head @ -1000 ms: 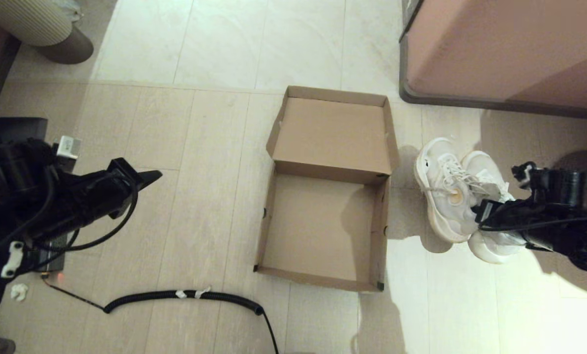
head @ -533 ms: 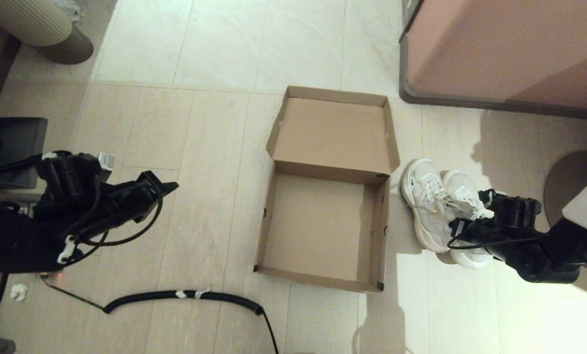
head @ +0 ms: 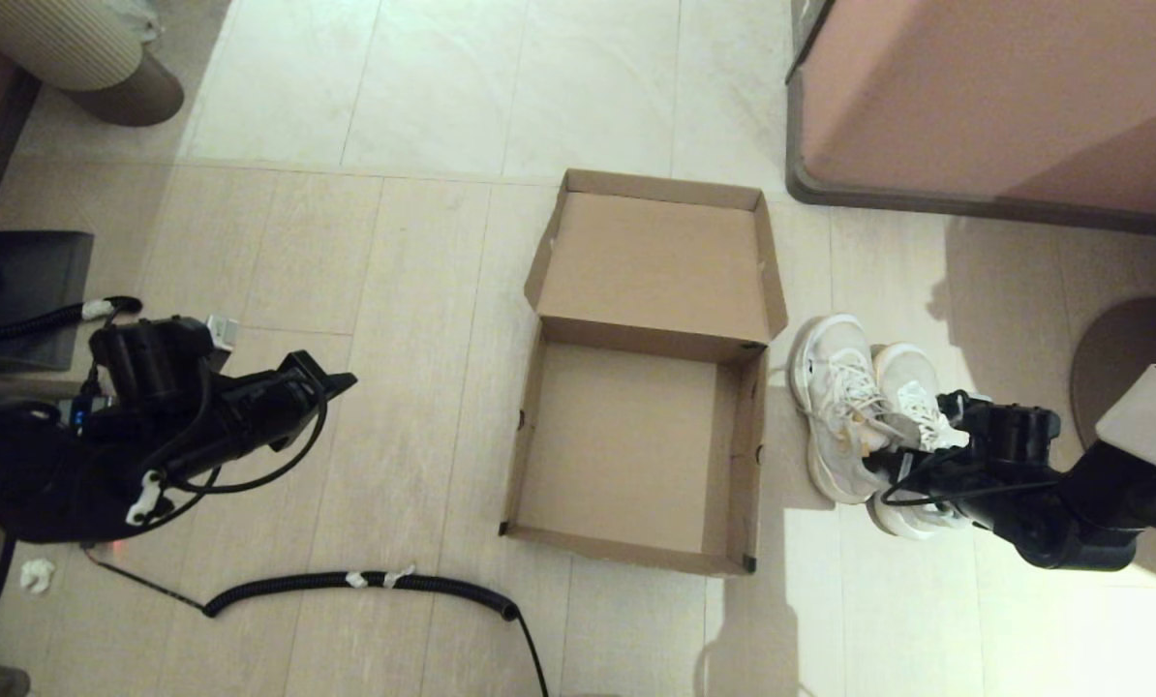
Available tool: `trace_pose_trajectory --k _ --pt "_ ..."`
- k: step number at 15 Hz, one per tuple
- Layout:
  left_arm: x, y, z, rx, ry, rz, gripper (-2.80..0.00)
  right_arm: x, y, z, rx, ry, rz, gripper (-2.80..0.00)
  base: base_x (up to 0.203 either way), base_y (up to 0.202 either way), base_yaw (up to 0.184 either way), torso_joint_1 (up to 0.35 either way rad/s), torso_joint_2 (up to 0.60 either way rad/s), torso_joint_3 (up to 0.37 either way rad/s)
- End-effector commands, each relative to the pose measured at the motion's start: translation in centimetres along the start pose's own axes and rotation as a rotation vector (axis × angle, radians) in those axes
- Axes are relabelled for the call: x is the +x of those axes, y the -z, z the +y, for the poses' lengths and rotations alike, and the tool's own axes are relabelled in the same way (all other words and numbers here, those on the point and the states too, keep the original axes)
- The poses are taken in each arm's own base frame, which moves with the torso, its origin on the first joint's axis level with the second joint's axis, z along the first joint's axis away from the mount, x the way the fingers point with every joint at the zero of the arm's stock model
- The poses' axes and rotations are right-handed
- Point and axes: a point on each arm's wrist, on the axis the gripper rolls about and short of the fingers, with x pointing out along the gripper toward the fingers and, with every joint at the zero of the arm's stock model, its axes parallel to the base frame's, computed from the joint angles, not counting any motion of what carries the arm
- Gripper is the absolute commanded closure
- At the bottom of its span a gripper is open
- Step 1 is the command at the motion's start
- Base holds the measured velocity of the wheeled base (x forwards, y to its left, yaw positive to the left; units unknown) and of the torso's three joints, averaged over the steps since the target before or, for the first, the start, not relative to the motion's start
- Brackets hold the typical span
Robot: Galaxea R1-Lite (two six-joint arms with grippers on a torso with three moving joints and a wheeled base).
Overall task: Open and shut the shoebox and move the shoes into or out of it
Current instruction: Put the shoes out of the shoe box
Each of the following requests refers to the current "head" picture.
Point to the ribbed beige round bin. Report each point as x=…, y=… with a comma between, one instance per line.
x=45, y=39

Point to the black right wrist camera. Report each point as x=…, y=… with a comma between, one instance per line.
x=1019, y=431

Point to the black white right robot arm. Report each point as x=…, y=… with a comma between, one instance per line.
x=1072, y=532

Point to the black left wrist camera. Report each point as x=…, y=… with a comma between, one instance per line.
x=152, y=358

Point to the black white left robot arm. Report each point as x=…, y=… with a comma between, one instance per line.
x=16, y=484

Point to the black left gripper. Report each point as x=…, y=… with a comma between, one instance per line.
x=239, y=426

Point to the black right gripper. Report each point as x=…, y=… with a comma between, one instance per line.
x=965, y=479

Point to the white mesh sneaker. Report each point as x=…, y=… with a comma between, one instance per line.
x=912, y=368
x=830, y=358

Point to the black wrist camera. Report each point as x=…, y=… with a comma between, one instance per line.
x=152, y=358
x=1019, y=431

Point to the brown round stand base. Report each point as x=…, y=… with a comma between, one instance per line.
x=1130, y=339

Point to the crumpled white tissue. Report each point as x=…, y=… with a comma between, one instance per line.
x=38, y=576

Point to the brown cardboard shoe box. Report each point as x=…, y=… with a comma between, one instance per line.
x=636, y=445

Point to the white plastic bag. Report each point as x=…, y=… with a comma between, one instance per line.
x=142, y=19

